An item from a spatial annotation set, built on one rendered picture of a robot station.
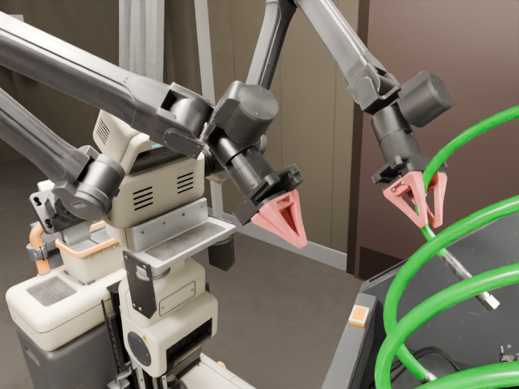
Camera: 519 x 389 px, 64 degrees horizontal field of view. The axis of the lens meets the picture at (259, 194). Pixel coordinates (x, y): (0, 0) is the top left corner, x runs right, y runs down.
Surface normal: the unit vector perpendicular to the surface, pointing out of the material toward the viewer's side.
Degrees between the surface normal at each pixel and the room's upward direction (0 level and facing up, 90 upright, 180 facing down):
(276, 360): 0
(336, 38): 65
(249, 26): 90
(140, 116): 117
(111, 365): 90
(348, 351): 0
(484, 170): 90
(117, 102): 113
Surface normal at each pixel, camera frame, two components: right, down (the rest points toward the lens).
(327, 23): -0.77, -0.18
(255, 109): 0.43, -0.47
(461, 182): -0.65, 0.30
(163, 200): 0.76, 0.34
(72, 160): 0.83, -0.18
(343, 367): -0.04, -0.93
